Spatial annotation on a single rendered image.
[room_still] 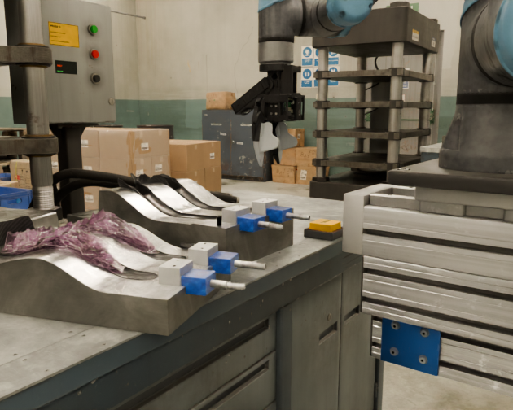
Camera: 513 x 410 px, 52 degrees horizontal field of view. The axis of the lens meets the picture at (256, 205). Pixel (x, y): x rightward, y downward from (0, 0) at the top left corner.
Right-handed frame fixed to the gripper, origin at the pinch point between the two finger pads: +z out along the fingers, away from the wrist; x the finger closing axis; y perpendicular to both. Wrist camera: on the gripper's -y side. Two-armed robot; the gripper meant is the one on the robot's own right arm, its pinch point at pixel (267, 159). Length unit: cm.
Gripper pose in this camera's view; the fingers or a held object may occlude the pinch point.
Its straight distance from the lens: 114.8
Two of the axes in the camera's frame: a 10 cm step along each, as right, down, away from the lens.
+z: 0.0, 9.8, 1.8
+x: 5.7, -1.5, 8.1
